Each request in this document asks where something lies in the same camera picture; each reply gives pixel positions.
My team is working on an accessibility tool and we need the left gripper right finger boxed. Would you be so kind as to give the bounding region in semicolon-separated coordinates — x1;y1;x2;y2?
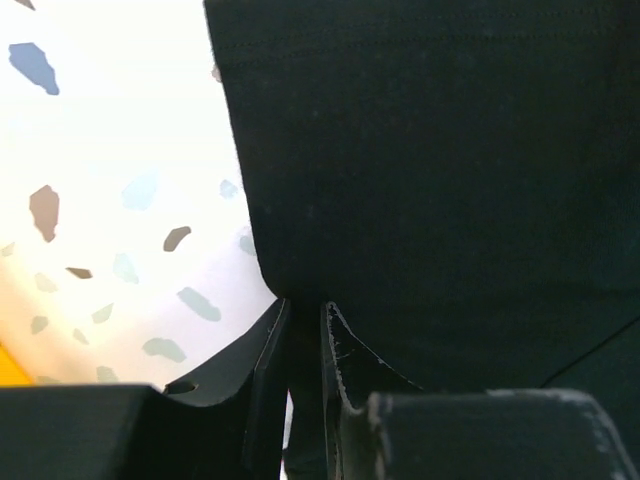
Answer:
321;302;639;480

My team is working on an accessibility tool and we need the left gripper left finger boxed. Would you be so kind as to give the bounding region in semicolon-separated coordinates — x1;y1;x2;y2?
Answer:
1;300;290;479

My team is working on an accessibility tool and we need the black t shirt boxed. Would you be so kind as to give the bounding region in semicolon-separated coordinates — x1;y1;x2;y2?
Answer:
205;1;639;458

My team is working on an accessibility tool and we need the yellow plastic tray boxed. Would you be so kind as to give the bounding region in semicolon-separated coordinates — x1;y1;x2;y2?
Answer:
0;345;33;387

